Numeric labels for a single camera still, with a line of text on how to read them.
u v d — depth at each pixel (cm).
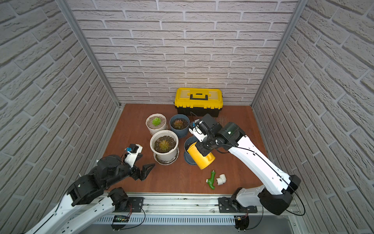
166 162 88
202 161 66
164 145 84
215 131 48
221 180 79
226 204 74
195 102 101
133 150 56
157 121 94
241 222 68
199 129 50
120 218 72
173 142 88
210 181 81
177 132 91
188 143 89
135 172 58
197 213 73
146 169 59
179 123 95
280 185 38
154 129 90
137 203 73
